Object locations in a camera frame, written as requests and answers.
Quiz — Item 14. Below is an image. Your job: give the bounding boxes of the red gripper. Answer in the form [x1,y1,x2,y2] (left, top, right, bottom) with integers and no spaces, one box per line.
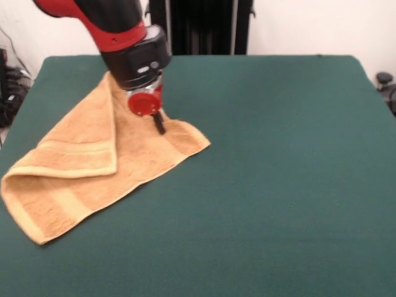
[127,82,167,136]

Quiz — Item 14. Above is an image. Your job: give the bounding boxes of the orange terry towel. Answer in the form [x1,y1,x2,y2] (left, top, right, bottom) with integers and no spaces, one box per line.
[1,72,212,246]

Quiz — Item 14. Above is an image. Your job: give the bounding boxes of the dark green table cloth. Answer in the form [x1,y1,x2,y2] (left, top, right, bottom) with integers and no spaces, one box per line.
[0,54,396,297]

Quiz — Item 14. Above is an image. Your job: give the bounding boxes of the black chair base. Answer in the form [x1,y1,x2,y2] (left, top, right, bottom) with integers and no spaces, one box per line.
[376,71,396,117]

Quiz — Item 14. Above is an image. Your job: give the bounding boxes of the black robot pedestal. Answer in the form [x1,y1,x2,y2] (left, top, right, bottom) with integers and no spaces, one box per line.
[144,0,257,56]

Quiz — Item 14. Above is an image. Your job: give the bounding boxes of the black equipment with cables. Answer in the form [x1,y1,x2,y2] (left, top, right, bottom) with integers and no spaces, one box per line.
[0,46,33,127]

